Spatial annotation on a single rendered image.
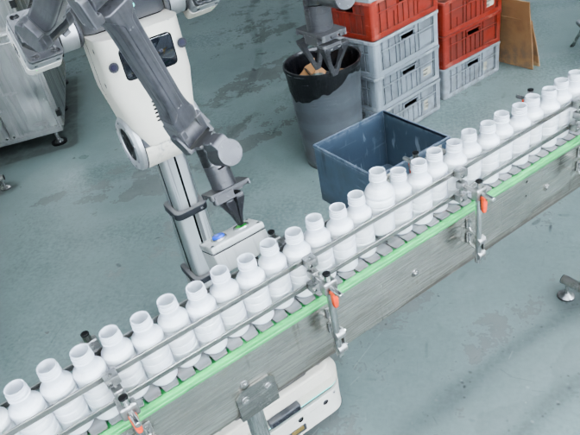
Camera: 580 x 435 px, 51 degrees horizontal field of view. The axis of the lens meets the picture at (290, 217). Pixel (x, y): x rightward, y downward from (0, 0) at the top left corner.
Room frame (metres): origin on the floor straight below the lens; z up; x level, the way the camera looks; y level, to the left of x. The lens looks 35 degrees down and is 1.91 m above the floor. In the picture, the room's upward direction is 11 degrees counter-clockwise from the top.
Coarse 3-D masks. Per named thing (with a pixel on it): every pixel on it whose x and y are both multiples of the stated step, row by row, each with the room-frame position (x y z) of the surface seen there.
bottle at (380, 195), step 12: (372, 168) 1.16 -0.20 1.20; (384, 168) 1.14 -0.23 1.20; (372, 180) 1.13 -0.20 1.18; (384, 180) 1.13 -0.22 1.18; (372, 192) 1.12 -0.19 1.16; (384, 192) 1.12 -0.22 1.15; (372, 204) 1.12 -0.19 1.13; (384, 204) 1.11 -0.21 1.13; (372, 216) 1.12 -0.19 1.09; (384, 228) 1.11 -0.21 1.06
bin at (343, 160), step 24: (384, 120) 1.92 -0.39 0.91; (408, 120) 1.81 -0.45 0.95; (336, 144) 1.82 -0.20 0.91; (360, 144) 1.86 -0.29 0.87; (384, 144) 1.92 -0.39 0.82; (408, 144) 1.81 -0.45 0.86; (432, 144) 1.71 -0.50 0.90; (336, 168) 1.68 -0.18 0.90; (360, 168) 1.57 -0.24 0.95; (408, 168) 1.57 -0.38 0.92; (336, 192) 1.70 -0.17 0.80
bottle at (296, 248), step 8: (288, 232) 1.04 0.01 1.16; (296, 232) 1.04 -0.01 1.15; (288, 240) 1.01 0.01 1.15; (296, 240) 1.01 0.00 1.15; (288, 248) 1.02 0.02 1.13; (296, 248) 1.01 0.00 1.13; (304, 248) 1.01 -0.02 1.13; (288, 256) 1.00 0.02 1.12; (296, 256) 1.00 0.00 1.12; (288, 264) 1.01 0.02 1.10; (296, 272) 1.00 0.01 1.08; (304, 272) 1.00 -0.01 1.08; (296, 280) 1.00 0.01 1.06; (304, 280) 1.00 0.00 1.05; (296, 288) 1.00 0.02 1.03; (304, 296) 1.00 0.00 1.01
